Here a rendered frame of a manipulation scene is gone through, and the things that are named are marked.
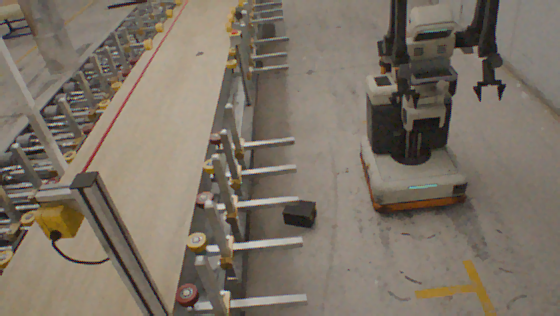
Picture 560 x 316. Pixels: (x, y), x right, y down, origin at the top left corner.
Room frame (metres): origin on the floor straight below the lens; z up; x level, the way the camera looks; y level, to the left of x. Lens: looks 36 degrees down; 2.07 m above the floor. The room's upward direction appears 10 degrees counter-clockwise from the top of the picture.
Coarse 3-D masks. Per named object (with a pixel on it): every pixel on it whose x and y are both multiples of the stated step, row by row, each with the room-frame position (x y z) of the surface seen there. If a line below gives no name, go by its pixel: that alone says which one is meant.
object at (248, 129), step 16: (256, 32) 4.07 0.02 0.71; (256, 48) 3.61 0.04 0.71; (256, 64) 3.27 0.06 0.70; (256, 80) 2.96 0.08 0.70; (256, 96) 2.75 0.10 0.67; (256, 112) 2.56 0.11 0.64; (240, 224) 1.41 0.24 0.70; (240, 240) 1.31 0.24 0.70; (240, 256) 1.21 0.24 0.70; (240, 272) 1.12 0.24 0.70; (224, 288) 1.05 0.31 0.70; (240, 288) 1.04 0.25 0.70
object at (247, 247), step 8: (272, 240) 1.14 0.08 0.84; (280, 240) 1.13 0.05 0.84; (288, 240) 1.12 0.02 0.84; (296, 240) 1.12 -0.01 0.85; (208, 248) 1.15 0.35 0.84; (216, 248) 1.15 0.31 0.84; (240, 248) 1.12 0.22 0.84; (248, 248) 1.12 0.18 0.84; (256, 248) 1.12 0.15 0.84; (264, 248) 1.12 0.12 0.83; (272, 248) 1.11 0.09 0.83; (280, 248) 1.11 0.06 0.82; (288, 248) 1.11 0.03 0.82; (208, 256) 1.13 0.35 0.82
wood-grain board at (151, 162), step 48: (192, 0) 5.05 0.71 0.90; (192, 48) 3.37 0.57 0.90; (144, 96) 2.58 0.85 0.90; (192, 96) 2.45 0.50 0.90; (96, 144) 2.05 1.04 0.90; (144, 144) 1.95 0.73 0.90; (192, 144) 1.86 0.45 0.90; (144, 192) 1.52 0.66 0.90; (192, 192) 1.46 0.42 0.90; (96, 240) 1.24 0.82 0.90; (144, 240) 1.20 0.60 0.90; (0, 288) 1.05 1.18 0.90; (48, 288) 1.02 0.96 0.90; (96, 288) 0.99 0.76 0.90
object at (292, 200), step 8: (256, 200) 1.40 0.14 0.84; (264, 200) 1.39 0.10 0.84; (272, 200) 1.38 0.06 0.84; (280, 200) 1.37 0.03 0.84; (288, 200) 1.36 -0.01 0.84; (296, 200) 1.35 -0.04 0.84; (224, 208) 1.38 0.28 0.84; (240, 208) 1.37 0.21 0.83; (248, 208) 1.37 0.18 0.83; (256, 208) 1.37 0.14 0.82; (264, 208) 1.36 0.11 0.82
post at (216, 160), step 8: (216, 160) 1.33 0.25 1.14; (216, 168) 1.33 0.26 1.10; (216, 176) 1.34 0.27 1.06; (224, 176) 1.34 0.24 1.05; (224, 184) 1.33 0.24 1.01; (224, 192) 1.33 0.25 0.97; (224, 200) 1.34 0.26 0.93; (232, 200) 1.36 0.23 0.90; (232, 208) 1.33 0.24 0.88; (232, 232) 1.34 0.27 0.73
